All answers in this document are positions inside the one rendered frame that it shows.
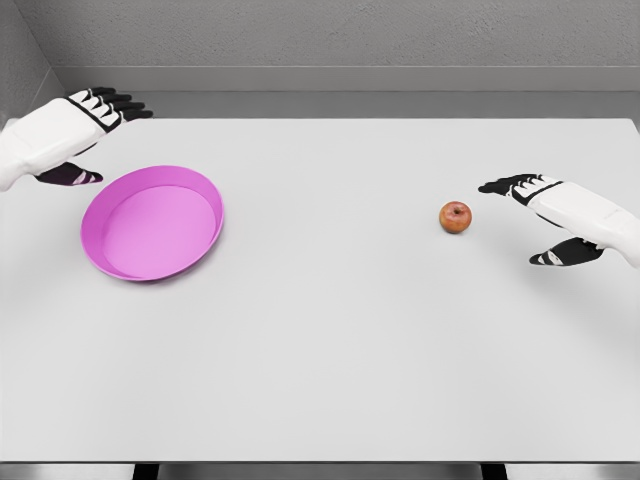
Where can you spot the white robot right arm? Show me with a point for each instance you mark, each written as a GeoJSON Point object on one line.
{"type": "Point", "coordinates": [630, 235]}

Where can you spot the pink round plate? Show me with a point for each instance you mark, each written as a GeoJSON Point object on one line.
{"type": "Point", "coordinates": [150, 230]}

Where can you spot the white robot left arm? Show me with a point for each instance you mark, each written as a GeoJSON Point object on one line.
{"type": "Point", "coordinates": [9, 157]}

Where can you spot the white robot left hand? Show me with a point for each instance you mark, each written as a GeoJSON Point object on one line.
{"type": "Point", "coordinates": [60, 132]}

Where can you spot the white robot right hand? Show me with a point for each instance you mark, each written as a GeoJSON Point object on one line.
{"type": "Point", "coordinates": [575, 207]}

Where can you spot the red apple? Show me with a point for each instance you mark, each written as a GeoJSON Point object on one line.
{"type": "Point", "coordinates": [455, 217]}

